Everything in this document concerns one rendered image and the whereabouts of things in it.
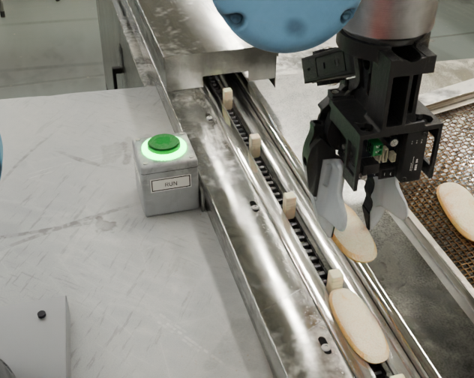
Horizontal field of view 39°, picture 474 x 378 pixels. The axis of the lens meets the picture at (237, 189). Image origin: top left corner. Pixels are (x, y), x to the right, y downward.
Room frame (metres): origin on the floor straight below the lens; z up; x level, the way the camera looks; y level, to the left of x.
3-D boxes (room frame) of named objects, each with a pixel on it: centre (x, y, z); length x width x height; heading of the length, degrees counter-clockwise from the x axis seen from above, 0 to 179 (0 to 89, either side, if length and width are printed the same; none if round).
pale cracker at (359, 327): (0.46, -0.12, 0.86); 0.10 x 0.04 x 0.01; 16
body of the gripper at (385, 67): (0.49, -0.11, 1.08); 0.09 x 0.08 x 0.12; 16
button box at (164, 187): (0.71, 0.09, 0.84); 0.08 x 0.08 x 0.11; 16
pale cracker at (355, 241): (0.52, -0.11, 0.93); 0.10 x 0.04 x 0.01; 16
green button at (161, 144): (0.71, 0.09, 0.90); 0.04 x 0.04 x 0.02
